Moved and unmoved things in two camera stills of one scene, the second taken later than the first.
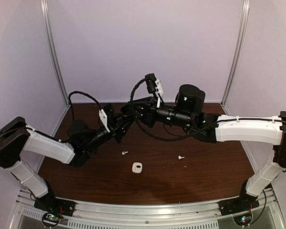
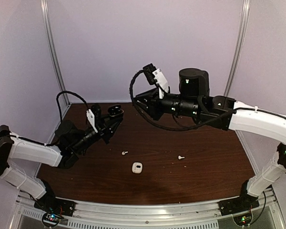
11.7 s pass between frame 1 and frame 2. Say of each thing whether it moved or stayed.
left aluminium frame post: stayed
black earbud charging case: moved
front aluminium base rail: stayed
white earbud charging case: stayed
